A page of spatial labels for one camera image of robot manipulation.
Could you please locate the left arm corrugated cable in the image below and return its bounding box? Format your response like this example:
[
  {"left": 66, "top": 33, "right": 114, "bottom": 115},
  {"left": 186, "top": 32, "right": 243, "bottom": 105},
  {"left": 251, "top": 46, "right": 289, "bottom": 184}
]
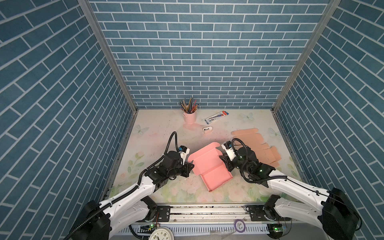
[{"left": 63, "top": 185, "right": 140, "bottom": 240}]

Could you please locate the purple tape roll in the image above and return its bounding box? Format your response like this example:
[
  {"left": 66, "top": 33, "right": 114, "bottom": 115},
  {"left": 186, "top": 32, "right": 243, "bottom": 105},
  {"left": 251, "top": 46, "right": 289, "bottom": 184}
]
[{"left": 234, "top": 219, "right": 246, "bottom": 233}]

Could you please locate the pink pencil bucket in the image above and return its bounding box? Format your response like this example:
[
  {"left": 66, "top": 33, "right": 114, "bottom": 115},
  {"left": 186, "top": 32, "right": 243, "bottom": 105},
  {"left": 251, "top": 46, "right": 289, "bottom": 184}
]
[{"left": 183, "top": 110, "right": 197, "bottom": 125}]

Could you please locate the coloured pencils bundle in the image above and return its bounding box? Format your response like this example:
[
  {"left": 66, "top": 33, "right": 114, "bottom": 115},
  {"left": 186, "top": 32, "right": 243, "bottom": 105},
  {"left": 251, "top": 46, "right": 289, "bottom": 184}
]
[{"left": 180, "top": 97, "right": 199, "bottom": 114}]

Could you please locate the pink paper box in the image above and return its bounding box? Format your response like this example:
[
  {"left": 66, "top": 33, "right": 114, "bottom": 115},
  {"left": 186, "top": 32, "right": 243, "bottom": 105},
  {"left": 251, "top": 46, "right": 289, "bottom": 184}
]
[{"left": 188, "top": 142, "right": 233, "bottom": 192}]

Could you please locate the white round clock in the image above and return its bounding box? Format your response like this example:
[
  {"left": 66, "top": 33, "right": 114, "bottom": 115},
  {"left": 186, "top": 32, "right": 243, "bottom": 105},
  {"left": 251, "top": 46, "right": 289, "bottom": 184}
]
[{"left": 149, "top": 227, "right": 175, "bottom": 240}]

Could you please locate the peach paper box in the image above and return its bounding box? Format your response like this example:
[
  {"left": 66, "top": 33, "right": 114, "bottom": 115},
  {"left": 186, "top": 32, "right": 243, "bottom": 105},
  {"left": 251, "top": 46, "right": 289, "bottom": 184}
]
[{"left": 231, "top": 128, "right": 282, "bottom": 168}]

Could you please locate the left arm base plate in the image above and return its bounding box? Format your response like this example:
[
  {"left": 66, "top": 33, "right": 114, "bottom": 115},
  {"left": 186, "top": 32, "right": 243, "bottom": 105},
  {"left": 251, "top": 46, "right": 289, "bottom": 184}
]
[{"left": 136, "top": 206, "right": 171, "bottom": 223}]

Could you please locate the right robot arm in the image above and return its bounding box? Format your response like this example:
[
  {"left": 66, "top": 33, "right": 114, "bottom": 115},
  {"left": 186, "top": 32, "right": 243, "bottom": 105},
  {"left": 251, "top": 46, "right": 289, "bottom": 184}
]
[{"left": 220, "top": 142, "right": 363, "bottom": 240}]

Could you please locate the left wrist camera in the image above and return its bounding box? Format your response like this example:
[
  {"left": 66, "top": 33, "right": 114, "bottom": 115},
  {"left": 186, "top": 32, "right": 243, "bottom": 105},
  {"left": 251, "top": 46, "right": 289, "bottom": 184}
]
[{"left": 179, "top": 146, "right": 190, "bottom": 165}]

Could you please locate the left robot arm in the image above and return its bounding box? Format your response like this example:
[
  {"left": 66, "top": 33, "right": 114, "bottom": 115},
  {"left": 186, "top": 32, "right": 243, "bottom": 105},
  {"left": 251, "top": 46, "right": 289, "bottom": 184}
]
[{"left": 65, "top": 146, "right": 194, "bottom": 240}]

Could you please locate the metal base rail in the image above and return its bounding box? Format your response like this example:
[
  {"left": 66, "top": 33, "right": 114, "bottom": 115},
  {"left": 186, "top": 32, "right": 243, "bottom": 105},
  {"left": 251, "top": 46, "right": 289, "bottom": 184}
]
[{"left": 114, "top": 205, "right": 290, "bottom": 240}]

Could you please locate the blue white pen box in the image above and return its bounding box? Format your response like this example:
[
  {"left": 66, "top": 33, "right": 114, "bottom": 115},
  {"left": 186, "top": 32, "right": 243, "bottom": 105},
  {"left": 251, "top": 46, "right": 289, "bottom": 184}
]
[{"left": 205, "top": 111, "right": 229, "bottom": 125}]

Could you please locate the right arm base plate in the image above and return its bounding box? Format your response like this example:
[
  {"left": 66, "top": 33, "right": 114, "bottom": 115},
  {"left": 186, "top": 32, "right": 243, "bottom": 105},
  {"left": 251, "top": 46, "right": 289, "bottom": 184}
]
[{"left": 245, "top": 205, "right": 291, "bottom": 222}]

